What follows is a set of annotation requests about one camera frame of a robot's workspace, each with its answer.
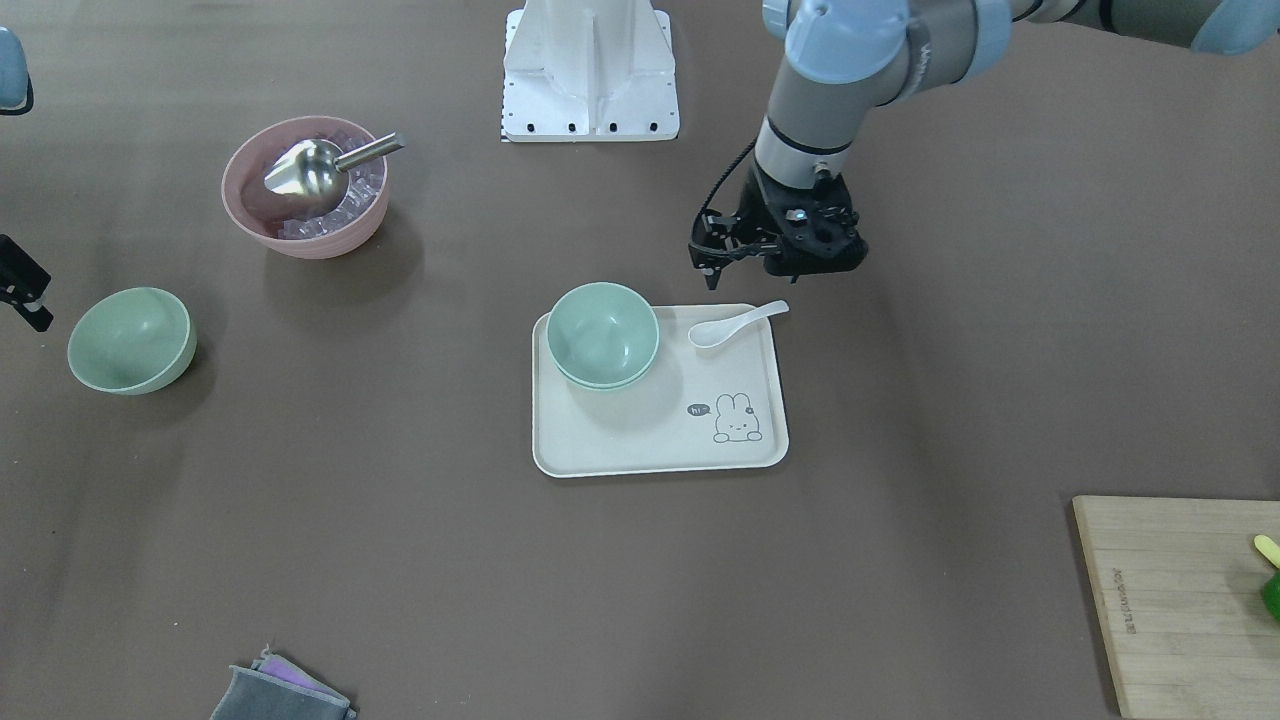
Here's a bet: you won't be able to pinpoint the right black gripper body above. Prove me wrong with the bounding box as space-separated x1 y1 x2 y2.
0 234 51 304

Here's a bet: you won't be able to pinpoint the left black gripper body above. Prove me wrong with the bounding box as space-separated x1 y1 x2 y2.
687 161 869 279

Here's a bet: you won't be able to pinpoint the green bowl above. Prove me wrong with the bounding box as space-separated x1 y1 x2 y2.
67 287 197 396
547 282 660 365
552 357 655 391

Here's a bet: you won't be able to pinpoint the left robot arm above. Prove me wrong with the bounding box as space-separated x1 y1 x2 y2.
687 1 1279 290

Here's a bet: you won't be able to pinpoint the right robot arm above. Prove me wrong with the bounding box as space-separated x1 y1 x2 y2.
1 27 52 333

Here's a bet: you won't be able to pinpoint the white ceramic spoon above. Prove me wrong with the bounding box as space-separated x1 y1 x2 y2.
687 300 790 348

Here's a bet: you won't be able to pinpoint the cream rabbit tray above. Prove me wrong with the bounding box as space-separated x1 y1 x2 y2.
531 304 790 478

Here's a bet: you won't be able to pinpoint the green bowl on tray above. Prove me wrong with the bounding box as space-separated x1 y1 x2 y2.
552 357 655 391

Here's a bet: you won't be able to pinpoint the pink bowl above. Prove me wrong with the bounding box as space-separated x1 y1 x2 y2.
220 115 392 260

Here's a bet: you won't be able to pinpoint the metal ice scoop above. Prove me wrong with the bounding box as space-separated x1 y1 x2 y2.
262 133 406 204

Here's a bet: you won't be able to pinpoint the ice cubes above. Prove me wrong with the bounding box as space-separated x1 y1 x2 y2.
261 136 381 241

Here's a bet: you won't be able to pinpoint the grey folded cloth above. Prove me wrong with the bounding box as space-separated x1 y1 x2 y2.
210 648 358 719

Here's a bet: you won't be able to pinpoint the wooden cutting board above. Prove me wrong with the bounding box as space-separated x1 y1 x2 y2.
1071 495 1279 719

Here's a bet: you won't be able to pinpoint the yellow plastic knife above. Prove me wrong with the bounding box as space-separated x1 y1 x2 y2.
1252 534 1280 570

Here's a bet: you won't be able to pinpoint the green lime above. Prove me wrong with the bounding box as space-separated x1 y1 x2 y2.
1260 571 1280 623

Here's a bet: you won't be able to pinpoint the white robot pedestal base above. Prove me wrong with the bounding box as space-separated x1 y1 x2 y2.
500 1 681 143

